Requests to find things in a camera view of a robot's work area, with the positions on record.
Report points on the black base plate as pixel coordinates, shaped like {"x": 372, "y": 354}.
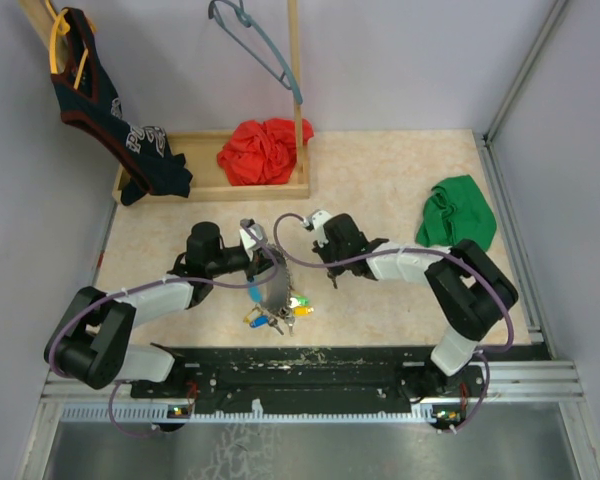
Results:
{"x": 301, "y": 380}

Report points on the grey-blue clothes hanger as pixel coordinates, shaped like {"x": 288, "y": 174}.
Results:
{"x": 233, "y": 19}

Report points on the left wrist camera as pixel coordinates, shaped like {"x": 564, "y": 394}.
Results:
{"x": 252, "y": 236}

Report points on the yellow clothes hanger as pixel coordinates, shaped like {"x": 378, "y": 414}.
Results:
{"x": 57, "y": 41}

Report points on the large metal keyring with keys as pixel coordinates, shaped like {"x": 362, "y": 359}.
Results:
{"x": 275, "y": 301}

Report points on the wooden rack tray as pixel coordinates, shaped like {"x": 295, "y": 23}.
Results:
{"x": 200, "y": 147}

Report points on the navy tank top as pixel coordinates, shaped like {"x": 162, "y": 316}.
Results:
{"x": 89, "y": 101}

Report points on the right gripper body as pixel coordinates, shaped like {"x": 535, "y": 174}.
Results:
{"x": 331, "y": 254}

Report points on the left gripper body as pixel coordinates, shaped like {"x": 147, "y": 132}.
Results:
{"x": 229, "y": 260}

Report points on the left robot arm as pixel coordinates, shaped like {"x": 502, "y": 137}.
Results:
{"x": 91, "y": 342}

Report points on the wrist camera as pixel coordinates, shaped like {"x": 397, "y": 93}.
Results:
{"x": 252, "y": 236}
{"x": 315, "y": 223}

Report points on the green cloth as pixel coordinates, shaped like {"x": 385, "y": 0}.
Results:
{"x": 456, "y": 210}

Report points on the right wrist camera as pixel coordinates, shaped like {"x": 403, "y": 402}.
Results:
{"x": 315, "y": 223}

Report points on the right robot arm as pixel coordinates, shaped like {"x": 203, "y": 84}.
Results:
{"x": 473, "y": 293}

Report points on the red cloth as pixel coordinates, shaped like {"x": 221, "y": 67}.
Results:
{"x": 260, "y": 153}

